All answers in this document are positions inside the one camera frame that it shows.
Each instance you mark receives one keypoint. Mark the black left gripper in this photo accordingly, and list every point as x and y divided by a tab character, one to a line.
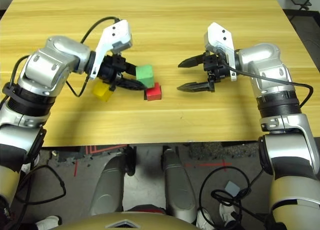
111	67

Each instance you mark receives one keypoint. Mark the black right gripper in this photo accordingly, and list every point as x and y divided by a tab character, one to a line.
215	67

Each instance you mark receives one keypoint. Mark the green wooden block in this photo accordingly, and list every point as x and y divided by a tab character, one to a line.
144	75

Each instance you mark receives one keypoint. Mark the red wooden block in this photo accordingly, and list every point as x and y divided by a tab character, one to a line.
153	92

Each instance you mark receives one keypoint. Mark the yellow wooden block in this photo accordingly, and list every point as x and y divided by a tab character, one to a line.
101	91

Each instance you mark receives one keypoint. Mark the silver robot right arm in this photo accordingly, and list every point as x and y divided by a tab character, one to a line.
265	57

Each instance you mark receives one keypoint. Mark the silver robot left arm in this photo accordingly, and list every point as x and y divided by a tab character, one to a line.
55	60

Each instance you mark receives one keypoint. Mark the black square marker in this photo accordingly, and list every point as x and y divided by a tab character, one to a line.
145	97

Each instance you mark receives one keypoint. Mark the small white scrap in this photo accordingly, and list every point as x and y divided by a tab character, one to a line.
53	153

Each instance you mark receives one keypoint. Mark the silver robot right leg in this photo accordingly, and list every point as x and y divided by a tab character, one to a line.
178	187

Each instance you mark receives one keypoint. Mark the silver robot leg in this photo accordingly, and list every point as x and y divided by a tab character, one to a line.
178	187
107	190

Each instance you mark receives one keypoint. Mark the silver robot left leg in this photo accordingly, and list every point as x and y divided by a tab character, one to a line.
107	190

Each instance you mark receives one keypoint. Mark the black stand with tablet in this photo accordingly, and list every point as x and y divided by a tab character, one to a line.
298	0

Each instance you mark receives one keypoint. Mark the white shoe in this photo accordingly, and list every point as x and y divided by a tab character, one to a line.
203	218
47	222
227	212

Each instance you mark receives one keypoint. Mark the gold robot torso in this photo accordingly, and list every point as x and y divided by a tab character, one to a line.
100	223

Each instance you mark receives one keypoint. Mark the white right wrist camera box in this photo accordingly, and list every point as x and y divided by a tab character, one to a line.
220	37

